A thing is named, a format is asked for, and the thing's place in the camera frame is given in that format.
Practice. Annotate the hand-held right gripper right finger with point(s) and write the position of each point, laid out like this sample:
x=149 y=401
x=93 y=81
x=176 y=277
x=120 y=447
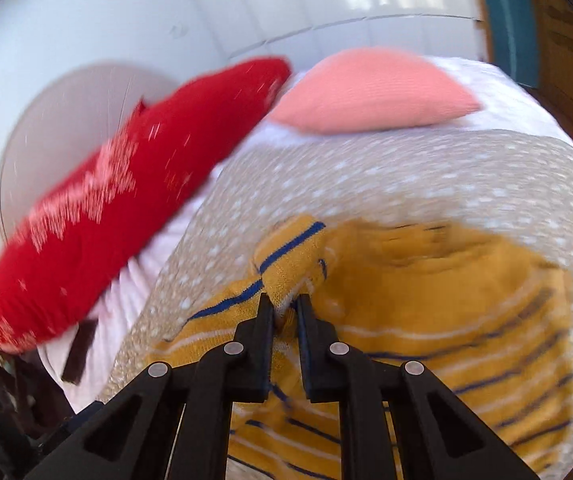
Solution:
x=304 y=330

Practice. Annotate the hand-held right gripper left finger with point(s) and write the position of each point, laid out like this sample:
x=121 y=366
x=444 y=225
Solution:
x=266 y=330

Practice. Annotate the yellow striped knit sweater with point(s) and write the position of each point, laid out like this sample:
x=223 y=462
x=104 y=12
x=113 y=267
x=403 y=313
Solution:
x=416 y=320

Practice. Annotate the beige spotted blanket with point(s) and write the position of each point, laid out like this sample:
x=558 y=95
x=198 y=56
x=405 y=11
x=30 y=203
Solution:
x=391 y=185

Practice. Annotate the red patterned pillow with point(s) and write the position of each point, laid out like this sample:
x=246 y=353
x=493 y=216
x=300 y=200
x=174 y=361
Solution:
x=116 y=200

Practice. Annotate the pink knit pillow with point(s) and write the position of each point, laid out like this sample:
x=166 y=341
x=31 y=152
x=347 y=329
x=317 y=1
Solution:
x=371 y=91

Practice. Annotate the round white headboard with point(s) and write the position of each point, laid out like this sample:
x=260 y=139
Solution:
x=66 y=110

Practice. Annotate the white bed sheet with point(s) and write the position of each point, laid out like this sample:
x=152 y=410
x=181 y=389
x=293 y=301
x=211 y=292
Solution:
x=496 y=95

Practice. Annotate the wooden door frame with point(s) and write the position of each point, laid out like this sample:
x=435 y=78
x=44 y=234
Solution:
x=556 y=45

